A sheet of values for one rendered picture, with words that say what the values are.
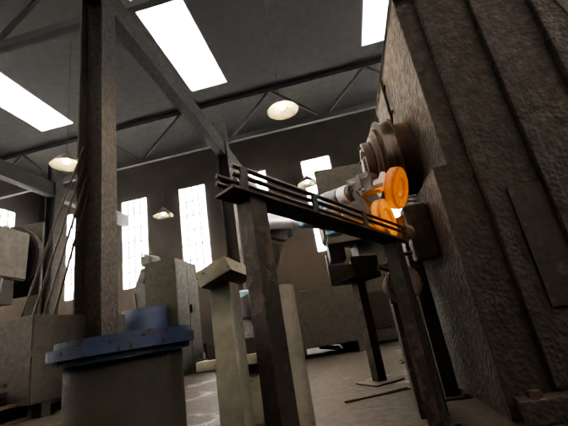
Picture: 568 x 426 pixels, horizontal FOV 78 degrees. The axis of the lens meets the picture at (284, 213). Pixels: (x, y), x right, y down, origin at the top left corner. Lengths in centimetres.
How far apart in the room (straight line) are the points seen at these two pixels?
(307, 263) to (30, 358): 942
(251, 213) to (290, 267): 1127
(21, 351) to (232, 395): 288
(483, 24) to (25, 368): 387
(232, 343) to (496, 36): 157
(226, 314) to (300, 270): 1090
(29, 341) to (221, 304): 281
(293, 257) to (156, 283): 763
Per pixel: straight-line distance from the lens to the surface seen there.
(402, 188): 137
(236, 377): 113
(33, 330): 378
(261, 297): 77
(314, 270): 1194
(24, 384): 380
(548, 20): 189
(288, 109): 719
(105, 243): 416
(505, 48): 180
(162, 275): 502
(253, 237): 79
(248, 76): 1128
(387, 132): 181
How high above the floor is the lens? 39
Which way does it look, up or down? 18 degrees up
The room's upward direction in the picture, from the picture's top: 10 degrees counter-clockwise
